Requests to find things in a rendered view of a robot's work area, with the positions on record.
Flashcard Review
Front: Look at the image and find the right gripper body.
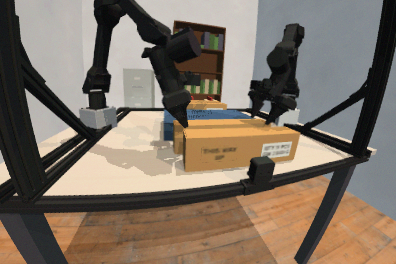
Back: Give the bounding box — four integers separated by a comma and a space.
248, 76, 297, 110

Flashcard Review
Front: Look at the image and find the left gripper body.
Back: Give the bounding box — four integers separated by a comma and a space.
155, 66, 192, 109

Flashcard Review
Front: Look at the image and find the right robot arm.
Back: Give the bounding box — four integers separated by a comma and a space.
250, 23, 305, 100

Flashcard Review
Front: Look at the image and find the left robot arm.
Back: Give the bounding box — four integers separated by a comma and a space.
82, 0, 201, 110

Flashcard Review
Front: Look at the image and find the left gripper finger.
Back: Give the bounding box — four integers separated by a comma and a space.
166, 100, 191, 128

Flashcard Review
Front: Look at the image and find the blue flat platform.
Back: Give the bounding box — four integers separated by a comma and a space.
164, 109, 256, 141

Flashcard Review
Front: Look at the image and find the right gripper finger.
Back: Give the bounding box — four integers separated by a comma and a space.
249, 97, 264, 118
265, 102, 289, 125

